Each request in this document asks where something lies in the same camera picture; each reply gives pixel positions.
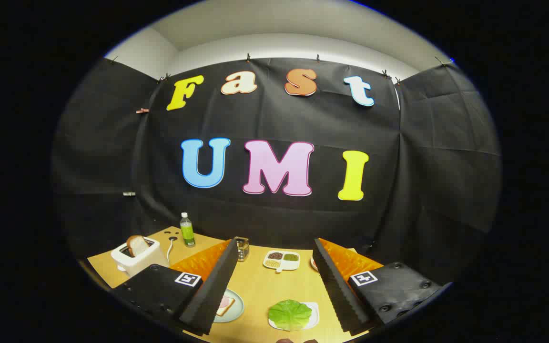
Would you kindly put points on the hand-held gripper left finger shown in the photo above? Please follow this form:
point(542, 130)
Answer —
point(210, 295)

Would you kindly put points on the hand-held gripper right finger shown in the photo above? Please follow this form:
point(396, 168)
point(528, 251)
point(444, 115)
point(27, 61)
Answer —
point(339, 295)

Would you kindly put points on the green lettuce leaf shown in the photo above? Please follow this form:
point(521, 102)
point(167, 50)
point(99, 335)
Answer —
point(289, 314)

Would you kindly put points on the toasted bread slice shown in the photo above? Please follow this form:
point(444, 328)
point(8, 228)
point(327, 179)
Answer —
point(137, 245)

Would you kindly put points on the pink ham slice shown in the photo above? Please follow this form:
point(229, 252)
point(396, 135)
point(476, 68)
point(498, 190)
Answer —
point(226, 302)

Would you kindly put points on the square white bread slice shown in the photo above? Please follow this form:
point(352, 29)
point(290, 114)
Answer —
point(219, 311)

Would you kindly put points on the pale green round plate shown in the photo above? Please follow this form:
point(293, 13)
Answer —
point(237, 309)

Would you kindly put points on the white square plate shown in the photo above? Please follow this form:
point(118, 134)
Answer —
point(314, 314)

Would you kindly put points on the white round plate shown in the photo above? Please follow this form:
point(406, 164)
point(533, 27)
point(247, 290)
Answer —
point(313, 265)

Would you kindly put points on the white divided dish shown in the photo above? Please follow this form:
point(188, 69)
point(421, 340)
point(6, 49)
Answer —
point(289, 265)

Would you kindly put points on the pile of green beans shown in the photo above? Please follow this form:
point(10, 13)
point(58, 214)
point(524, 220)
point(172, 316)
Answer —
point(290, 257)

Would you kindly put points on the green label water bottle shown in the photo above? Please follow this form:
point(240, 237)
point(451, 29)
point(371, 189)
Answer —
point(188, 233)

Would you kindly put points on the pile of yellow beans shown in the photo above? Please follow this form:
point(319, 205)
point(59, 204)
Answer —
point(271, 263)

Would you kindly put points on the white toaster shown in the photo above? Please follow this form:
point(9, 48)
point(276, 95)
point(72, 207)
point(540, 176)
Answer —
point(146, 261)

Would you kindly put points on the pile of red beans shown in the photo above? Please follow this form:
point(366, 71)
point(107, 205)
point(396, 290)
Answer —
point(275, 256)

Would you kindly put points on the black backdrop cloth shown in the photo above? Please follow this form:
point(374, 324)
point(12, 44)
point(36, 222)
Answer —
point(265, 119)

